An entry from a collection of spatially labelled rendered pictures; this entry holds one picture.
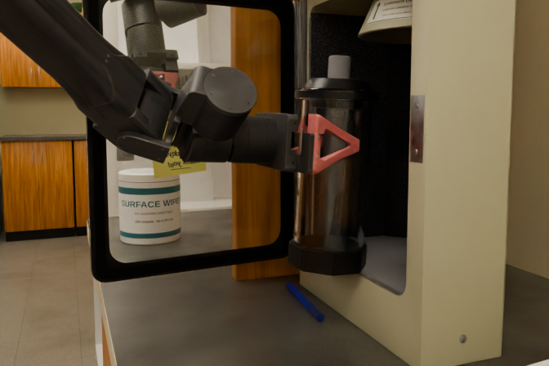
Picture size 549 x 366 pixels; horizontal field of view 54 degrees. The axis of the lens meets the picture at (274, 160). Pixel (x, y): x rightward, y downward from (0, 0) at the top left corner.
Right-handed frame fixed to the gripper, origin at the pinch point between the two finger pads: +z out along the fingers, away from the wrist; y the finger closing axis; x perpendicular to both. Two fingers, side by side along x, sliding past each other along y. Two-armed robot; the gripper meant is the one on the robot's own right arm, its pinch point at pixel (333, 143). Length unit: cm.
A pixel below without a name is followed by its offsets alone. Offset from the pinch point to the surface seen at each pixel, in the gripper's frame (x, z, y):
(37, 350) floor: 121, -28, 232
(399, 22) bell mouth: -14.8, 3.8, -7.0
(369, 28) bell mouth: -14.6, 2.6, -2.5
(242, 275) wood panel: 23.2, -3.1, 21.1
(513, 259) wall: 21, 47, 12
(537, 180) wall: 5.3, 46.2, 6.9
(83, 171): 56, 14, 485
